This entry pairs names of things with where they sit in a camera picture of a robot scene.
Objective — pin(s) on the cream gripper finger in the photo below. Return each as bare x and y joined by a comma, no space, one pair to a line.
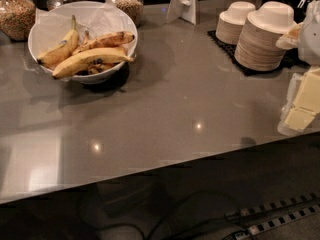
302,102
289,40

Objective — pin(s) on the front yellow banana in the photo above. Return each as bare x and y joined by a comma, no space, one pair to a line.
93,61

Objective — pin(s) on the yellow banana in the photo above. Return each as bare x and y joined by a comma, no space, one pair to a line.
93,61
62,50

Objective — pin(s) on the left yellow banana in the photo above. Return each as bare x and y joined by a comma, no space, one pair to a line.
62,50

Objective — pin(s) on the black rubber mat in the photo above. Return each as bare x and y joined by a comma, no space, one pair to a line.
289,60

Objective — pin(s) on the left stack paper bowls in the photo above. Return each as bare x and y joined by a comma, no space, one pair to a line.
232,20

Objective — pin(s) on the white sign stand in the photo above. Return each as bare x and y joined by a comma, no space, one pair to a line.
187,10

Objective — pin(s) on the lower power strip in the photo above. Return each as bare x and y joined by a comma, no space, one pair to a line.
275,222

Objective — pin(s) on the right glass cereal jar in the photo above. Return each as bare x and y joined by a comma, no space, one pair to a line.
133,8

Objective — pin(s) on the glass cereal jar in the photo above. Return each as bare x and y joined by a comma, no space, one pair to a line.
17,18
133,8

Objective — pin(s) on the left glass cereal jar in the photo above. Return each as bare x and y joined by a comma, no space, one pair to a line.
17,18

